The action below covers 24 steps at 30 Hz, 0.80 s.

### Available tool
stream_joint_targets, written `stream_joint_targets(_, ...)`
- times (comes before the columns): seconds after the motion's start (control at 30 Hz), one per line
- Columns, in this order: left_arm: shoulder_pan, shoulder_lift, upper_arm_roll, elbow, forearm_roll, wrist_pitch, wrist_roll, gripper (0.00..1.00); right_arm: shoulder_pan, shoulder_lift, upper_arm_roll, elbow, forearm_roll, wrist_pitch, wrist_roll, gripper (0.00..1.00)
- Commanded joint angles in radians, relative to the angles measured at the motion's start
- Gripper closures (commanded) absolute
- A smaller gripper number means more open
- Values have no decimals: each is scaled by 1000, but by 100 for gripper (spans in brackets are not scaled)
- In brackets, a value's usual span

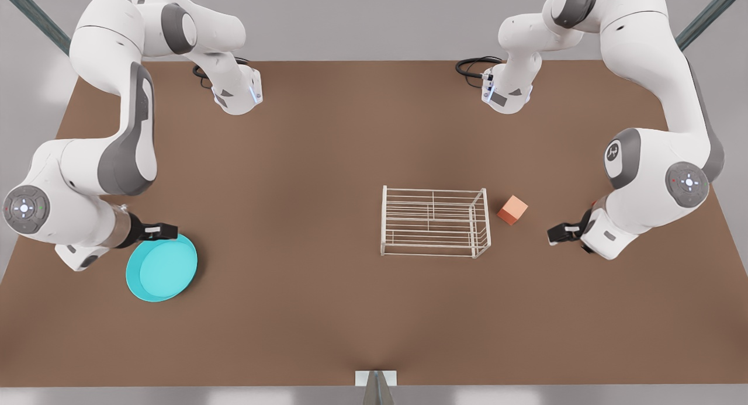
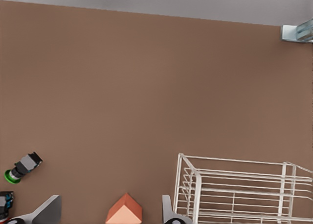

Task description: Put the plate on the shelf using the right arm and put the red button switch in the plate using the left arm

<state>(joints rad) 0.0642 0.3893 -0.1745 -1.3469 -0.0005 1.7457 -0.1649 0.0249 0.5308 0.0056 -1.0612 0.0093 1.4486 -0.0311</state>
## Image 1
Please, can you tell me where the turquoise plate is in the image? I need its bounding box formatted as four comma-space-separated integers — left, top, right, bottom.
126, 233, 199, 303

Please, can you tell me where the orange cube button switch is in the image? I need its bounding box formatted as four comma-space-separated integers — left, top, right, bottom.
497, 195, 529, 226

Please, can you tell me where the white wire shelf rack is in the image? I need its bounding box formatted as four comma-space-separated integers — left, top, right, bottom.
380, 185, 492, 259

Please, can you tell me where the black cable loop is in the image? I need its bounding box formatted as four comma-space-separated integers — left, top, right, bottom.
455, 56, 505, 90
192, 57, 251, 90

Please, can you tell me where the silver frame post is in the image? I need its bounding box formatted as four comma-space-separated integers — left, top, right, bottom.
355, 370, 398, 405
0, 0, 72, 56
676, 0, 748, 51

